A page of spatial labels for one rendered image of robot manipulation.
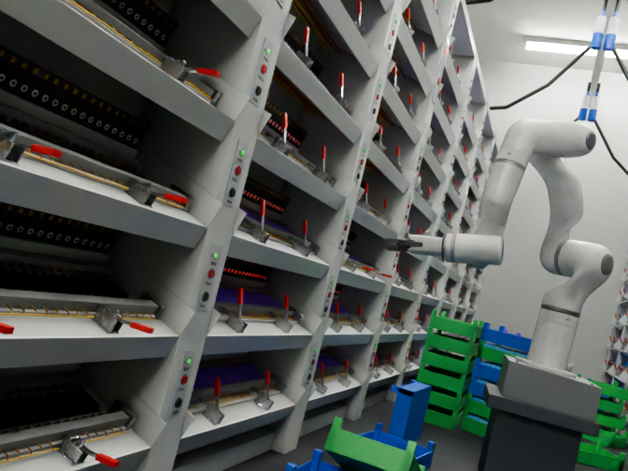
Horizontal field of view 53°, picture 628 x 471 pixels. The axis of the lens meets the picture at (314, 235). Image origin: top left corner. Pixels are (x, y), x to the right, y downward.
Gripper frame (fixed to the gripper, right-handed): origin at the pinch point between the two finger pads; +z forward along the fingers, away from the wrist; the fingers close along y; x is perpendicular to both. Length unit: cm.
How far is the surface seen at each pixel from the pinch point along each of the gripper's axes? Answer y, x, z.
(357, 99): 16.1, -39.7, 9.9
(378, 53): 16, -53, 5
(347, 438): 39, 50, -2
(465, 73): -124, -103, -2
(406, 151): -54, -43, 10
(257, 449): 26, 59, 26
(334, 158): 16.1, -22.3, 15.4
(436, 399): -98, 55, -2
